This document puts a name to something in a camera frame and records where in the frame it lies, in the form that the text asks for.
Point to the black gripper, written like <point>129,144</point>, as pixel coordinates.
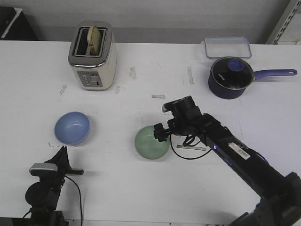
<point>184,123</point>
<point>60,160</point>

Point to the green bowl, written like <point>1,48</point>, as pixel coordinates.
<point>148,146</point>

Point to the blue bowl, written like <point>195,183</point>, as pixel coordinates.
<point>72,128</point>

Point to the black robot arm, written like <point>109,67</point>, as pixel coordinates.
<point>43,196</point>
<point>280,203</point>

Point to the dark blue saucepan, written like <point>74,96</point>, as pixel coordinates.
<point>225,93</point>

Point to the glass lid with blue knob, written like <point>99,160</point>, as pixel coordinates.
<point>232,73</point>

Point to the cream and chrome toaster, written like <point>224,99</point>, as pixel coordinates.
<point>94,73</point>

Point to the clear plastic food container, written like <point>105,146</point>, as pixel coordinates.
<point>217,47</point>

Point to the slice of toast bread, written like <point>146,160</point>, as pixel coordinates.
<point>94,40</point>

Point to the white slotted shelf upright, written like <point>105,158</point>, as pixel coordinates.
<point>283,22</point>

